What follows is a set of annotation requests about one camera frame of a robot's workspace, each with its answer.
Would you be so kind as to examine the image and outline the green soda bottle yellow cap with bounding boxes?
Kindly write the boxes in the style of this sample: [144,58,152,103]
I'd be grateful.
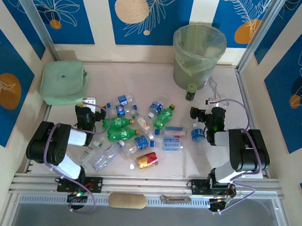
[101,116,136,131]
[106,126,141,144]
[152,103,176,130]

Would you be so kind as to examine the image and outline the clear Pepsi bottle blue label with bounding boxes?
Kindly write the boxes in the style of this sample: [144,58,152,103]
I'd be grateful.
[108,103,132,118]
[106,92,138,111]

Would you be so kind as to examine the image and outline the clear bottle dark blue label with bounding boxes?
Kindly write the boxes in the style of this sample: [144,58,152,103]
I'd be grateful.
[123,132,155,159]
[147,94,169,120]
[189,121,209,155]

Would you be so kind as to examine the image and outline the clear bottle red blue label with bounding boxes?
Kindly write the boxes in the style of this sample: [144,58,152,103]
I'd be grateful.
[154,125,189,140]

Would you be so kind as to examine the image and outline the clear bottle green white label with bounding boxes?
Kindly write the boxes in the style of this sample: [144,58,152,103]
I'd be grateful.
[78,136,107,167]

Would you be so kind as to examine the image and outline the clear bottle pale blue label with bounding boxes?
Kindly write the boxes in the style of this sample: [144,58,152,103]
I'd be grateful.
[150,136,185,153]

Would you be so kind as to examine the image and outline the tall clear ribbed water bottle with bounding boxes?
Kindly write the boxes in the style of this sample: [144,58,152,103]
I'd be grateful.
[91,138,126,173]

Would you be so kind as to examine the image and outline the pale green bin liner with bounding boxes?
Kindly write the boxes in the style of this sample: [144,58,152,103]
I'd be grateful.
[171,23,228,77]

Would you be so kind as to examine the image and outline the dark jar with green lid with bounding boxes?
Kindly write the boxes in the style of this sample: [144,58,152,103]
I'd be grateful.
[184,82,198,102]

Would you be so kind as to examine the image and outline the clear plastic tongs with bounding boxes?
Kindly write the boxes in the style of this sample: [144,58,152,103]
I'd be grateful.
[206,75,231,109]

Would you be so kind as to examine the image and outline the mint green zip pouch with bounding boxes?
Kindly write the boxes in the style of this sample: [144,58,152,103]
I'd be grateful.
[38,58,91,108]

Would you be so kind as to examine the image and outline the tan foam pad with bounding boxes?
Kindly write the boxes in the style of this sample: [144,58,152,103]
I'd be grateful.
[108,192,147,211]

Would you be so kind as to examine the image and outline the perforated metal strip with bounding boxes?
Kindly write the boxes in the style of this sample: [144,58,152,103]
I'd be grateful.
[16,189,278,215]

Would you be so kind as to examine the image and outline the grey metal sheet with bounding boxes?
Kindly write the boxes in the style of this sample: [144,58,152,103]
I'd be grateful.
[9,201,294,226]

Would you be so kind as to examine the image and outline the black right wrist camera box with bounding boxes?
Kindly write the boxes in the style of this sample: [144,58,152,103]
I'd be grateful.
[207,106,227,120]

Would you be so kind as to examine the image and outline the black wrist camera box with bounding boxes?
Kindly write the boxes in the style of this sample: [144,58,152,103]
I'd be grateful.
[74,103,91,117]
[207,106,227,120]

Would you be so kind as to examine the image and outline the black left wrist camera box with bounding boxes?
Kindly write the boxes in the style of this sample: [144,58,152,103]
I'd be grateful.
[74,103,91,117]

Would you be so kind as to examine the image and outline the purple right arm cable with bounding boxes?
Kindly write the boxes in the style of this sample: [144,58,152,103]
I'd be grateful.
[210,98,266,216]

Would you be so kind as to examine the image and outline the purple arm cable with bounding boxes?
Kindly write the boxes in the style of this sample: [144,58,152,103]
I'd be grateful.
[41,100,109,216]
[210,98,266,216]

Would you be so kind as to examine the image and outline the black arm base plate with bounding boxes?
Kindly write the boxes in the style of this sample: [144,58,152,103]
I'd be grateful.
[186,178,237,197]
[56,175,104,195]

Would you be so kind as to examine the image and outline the black circuit board with wires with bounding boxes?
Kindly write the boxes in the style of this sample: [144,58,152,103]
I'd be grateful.
[208,196,234,214]
[67,190,88,204]

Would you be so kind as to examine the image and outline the aluminium frame rail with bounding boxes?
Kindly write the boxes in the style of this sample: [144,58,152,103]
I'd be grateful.
[8,168,284,205]

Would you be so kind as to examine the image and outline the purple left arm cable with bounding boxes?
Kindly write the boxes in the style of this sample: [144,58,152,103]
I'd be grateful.
[41,100,109,216]

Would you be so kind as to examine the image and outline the small metal bracket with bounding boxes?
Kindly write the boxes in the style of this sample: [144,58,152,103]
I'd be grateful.
[159,194,192,205]

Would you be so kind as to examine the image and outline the aluminium corner post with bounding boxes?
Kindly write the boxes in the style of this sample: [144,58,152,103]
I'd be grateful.
[236,0,288,74]
[12,0,63,62]

